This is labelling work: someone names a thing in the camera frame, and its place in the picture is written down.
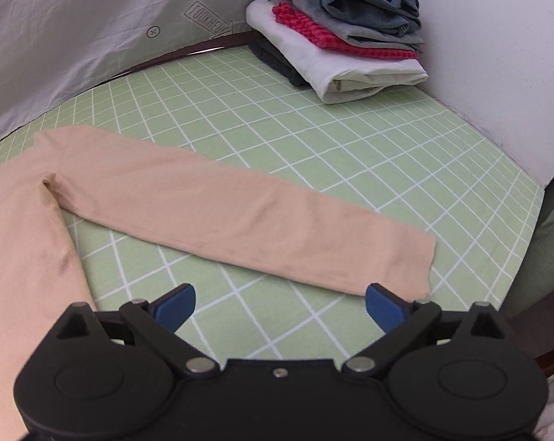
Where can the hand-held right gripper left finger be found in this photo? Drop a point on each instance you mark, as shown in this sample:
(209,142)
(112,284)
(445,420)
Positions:
(176,305)

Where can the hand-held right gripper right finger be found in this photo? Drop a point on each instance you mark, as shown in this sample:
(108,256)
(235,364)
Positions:
(382,305)

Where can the beige long sleeve shirt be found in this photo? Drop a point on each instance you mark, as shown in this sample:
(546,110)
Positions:
(212,202)

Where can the green grid mat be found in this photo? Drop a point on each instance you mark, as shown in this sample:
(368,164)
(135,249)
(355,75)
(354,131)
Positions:
(350,170)

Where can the dark green cloth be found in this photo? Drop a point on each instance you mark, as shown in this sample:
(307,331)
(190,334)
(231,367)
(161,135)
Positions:
(552,257)

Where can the white folded garment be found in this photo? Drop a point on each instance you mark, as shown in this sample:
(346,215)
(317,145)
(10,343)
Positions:
(313,64)

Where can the dark grey folded garment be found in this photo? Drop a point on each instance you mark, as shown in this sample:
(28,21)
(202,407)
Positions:
(277,62)

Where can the red checked folded garment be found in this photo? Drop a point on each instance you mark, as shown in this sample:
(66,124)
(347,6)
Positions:
(323,32)

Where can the grey carrot print sheet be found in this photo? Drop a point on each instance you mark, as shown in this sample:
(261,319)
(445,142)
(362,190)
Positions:
(98,23)

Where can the light grey folded garment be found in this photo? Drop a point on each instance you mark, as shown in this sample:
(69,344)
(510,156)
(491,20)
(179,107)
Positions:
(304,9)

